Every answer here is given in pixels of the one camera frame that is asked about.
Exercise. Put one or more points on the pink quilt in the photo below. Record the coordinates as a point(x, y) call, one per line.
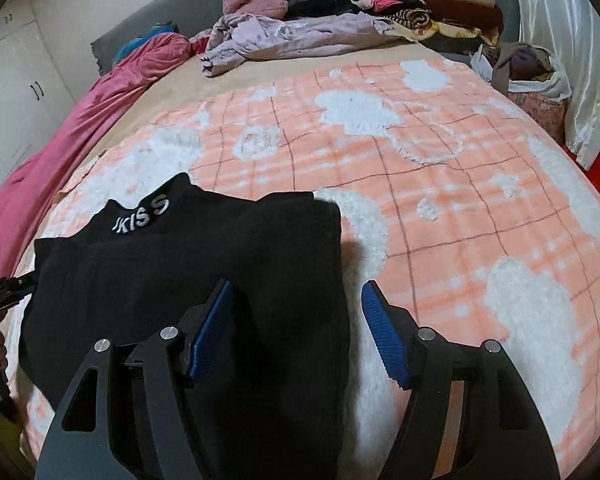
point(80, 140)

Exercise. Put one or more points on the small black garment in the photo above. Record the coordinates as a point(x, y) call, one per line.
point(320, 6)

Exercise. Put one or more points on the red bag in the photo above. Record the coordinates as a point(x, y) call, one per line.
point(599, 170)

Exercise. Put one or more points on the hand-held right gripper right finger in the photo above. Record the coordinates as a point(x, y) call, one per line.
point(384, 335)

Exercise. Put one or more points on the white bag of clothes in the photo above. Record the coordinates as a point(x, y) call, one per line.
point(534, 80)

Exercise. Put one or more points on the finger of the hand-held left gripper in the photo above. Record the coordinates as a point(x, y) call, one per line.
point(5, 291)

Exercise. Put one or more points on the black sweater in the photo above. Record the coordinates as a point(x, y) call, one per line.
point(180, 260)

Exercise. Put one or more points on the pile of folded clothes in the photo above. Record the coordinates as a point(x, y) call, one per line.
point(439, 5)

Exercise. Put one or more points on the dark red garment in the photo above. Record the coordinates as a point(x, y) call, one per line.
point(198, 42)

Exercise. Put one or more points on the crumpled lilac garment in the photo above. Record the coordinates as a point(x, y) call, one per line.
point(290, 35)

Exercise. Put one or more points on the teal cloth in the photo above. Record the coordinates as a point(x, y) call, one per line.
point(140, 40)

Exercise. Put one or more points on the yellow-green cloth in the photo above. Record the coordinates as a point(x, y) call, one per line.
point(0, 435)

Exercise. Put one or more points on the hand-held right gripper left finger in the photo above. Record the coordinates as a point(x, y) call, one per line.
point(210, 330)

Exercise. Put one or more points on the white wardrobe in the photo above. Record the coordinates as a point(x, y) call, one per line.
point(10, 95)

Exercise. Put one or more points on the orange white plaid blanket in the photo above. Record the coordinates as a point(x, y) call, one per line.
point(429, 200)

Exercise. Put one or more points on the white satin curtain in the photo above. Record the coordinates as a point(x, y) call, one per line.
point(569, 35)

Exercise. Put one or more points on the pink fluffy garment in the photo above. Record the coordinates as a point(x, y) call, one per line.
point(255, 2)

